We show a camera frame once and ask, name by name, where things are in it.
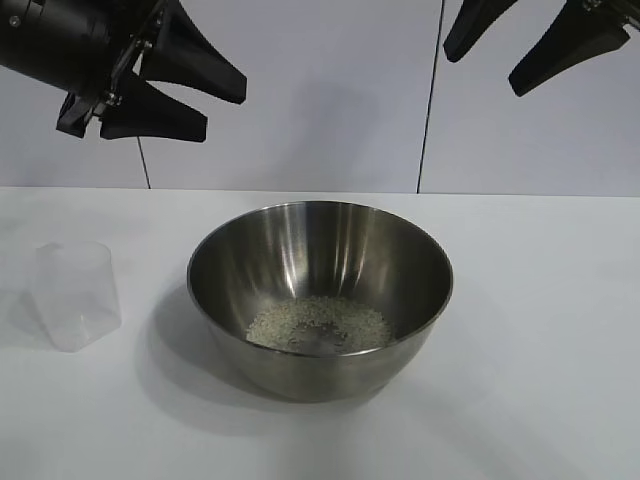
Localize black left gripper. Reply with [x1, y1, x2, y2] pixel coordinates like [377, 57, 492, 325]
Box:
[0, 0, 249, 143]

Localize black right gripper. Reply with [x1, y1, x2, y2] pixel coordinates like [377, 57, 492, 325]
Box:
[443, 0, 640, 99]

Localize stainless steel mixing bowl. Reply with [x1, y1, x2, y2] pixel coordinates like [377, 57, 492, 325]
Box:
[186, 199, 455, 404]

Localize clear plastic measuring cup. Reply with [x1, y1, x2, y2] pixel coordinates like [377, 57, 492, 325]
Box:
[29, 241, 122, 354]

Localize white rice grains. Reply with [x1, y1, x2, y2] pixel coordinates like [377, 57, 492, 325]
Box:
[247, 294, 393, 351]

